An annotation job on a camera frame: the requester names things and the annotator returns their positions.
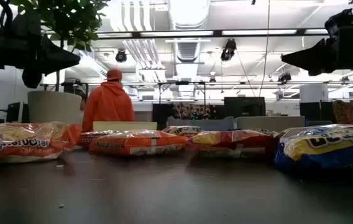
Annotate black ceiling spotlight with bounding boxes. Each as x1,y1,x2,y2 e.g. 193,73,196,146
115,49,127,63
220,39,237,62
277,72,292,84

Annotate orange Maruchan noodle pack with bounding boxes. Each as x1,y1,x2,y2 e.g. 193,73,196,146
88,129,190,156
76,129,120,149
0,121,83,164

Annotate orange mandala tapestry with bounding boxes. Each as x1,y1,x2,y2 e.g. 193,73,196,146
331,100,353,125

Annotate yellow plastic bin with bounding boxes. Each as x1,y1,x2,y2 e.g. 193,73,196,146
93,121,158,132

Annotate patterned fabric panel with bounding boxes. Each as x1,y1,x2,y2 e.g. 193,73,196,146
173,102,216,121

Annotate grey translucent plastic bin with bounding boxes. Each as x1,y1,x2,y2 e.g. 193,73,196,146
167,116,235,131

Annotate white plant pot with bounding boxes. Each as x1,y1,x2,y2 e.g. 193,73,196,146
27,90,83,125

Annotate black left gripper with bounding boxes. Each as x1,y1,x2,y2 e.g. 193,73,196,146
8,30,81,90

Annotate person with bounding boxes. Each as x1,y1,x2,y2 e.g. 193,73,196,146
81,68,136,132

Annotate red Maruchan noodle pack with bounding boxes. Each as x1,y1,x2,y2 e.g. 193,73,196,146
186,129,279,160
162,125,203,138

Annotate blue Maruchan noodle pack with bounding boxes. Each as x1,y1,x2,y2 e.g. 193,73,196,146
273,123,353,175

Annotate black table mat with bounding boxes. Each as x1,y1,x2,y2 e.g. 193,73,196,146
0,138,353,224

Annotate green leafy plant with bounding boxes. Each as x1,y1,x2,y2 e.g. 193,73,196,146
10,0,111,93

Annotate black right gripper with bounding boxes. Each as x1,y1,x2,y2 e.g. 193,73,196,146
281,29,353,77

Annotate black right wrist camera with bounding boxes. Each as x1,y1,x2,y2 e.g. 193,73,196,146
324,8,353,35

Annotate white plastic bin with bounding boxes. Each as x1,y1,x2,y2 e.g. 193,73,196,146
234,116,306,133

